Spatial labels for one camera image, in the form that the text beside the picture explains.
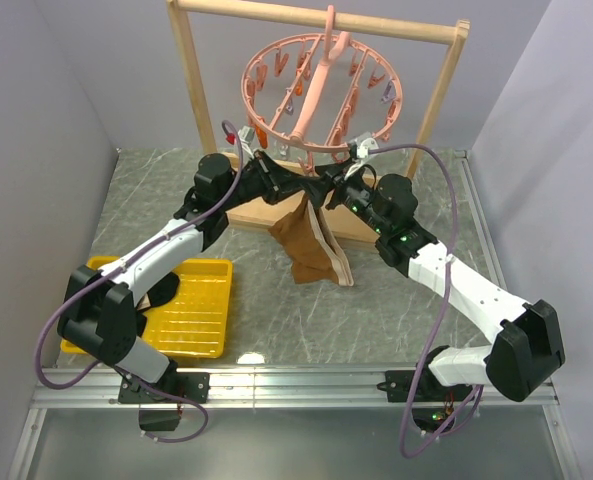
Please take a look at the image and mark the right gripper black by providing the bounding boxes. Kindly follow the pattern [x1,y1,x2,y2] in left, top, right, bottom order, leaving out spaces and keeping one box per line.
[296,159,389,236]

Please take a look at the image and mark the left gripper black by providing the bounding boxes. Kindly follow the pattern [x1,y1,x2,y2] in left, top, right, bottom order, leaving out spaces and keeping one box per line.
[219,151,301,212]

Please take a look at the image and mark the brown underwear beige waistband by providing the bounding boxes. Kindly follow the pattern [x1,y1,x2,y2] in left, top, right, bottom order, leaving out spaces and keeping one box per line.
[269,195,354,287]

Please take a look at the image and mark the pink round clip hanger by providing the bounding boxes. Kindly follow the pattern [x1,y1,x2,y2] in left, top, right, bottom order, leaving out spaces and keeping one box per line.
[241,5,404,175]

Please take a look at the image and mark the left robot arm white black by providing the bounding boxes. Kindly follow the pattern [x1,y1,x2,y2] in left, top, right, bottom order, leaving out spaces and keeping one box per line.
[57,151,327,402]

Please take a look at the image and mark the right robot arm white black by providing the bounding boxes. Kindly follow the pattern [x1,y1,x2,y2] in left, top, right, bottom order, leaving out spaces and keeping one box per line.
[309,164,565,402]

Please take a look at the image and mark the black underwear in tray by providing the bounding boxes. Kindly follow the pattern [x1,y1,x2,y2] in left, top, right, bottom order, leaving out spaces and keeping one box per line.
[136,272,180,336]

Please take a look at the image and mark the yellow plastic tray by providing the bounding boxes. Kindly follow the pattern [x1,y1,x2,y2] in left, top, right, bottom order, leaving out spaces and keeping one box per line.
[58,259,233,362]

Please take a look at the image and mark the wooden hanging rack frame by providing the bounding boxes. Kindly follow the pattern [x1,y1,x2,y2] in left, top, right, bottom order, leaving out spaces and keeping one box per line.
[165,0,470,245]

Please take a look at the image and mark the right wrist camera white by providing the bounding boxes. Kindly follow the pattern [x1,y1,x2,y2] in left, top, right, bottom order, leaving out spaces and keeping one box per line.
[345,133,379,179]

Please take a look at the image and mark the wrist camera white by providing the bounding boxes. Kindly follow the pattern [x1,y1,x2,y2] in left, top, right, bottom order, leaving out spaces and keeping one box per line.
[345,133,379,179]
[223,126,256,158]

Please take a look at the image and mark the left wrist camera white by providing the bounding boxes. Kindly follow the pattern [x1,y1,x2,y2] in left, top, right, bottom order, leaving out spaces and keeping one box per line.
[223,126,256,158]

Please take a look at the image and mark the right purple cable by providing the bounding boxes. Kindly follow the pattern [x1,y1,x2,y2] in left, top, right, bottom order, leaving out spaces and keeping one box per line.
[368,144,483,459]

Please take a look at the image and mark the purple cable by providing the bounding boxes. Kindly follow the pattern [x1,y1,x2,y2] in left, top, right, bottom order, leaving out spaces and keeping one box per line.
[34,119,242,445]
[368,144,483,459]

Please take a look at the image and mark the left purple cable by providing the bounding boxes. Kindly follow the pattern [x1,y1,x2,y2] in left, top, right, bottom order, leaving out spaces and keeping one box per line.
[34,119,242,445]

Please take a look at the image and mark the aluminium rail frame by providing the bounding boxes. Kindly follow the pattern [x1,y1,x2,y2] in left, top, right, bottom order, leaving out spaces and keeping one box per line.
[6,147,561,480]

